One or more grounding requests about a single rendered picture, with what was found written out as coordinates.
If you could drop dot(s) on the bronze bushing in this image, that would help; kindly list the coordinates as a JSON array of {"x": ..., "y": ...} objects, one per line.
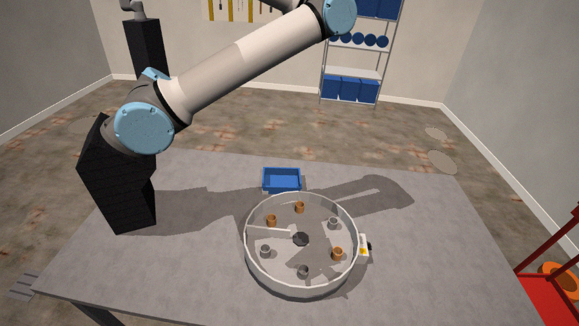
[
  {"x": 336, "y": 257},
  {"x": 299, "y": 207},
  {"x": 271, "y": 223}
]

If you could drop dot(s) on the white round turntable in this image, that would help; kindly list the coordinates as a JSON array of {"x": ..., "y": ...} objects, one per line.
[{"x": 302, "y": 239}]

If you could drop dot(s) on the blue crate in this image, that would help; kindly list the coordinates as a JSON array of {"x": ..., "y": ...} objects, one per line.
[{"x": 278, "y": 180}]

